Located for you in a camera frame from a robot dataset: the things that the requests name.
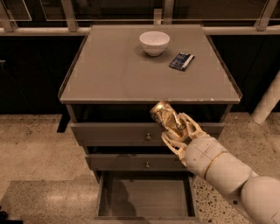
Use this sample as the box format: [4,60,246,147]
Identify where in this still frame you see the blue snack packet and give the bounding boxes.
[169,52,195,71]

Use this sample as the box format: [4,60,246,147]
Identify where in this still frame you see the white pillar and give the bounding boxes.
[251,70,280,124]

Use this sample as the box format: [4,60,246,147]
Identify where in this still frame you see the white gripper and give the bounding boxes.
[161,113,227,179]

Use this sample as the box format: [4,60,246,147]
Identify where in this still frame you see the brass top drawer knob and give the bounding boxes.
[145,133,152,141]

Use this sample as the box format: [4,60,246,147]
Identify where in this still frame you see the white metal railing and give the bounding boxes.
[0,0,280,36]

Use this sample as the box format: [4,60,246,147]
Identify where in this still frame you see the grey drawer cabinet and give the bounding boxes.
[57,24,243,182]

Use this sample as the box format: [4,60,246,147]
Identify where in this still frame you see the grey top drawer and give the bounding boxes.
[69,122,226,147]

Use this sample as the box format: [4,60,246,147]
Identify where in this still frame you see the orange soda can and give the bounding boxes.
[150,101,187,141]

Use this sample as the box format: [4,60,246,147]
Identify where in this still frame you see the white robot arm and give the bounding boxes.
[161,112,280,224]

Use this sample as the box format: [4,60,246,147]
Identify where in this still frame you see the white ceramic bowl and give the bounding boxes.
[139,31,170,56]

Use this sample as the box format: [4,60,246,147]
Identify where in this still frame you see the grey middle drawer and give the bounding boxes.
[85,154,189,172]

